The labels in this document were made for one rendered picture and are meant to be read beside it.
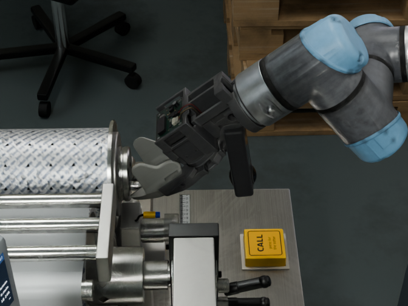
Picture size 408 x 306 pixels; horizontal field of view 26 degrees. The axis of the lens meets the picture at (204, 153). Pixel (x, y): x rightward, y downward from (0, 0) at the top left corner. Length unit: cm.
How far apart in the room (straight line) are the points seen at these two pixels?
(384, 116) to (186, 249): 35
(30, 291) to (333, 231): 208
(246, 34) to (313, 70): 191
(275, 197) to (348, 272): 111
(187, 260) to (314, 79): 30
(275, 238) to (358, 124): 53
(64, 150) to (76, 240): 30
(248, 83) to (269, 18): 182
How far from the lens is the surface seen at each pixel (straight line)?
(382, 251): 283
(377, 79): 112
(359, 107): 107
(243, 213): 164
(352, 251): 281
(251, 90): 106
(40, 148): 117
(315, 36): 104
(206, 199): 166
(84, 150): 116
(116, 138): 118
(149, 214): 118
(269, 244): 156
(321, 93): 105
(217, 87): 108
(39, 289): 85
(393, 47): 118
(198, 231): 88
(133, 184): 119
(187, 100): 110
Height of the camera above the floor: 209
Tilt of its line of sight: 42 degrees down
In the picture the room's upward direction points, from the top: straight up
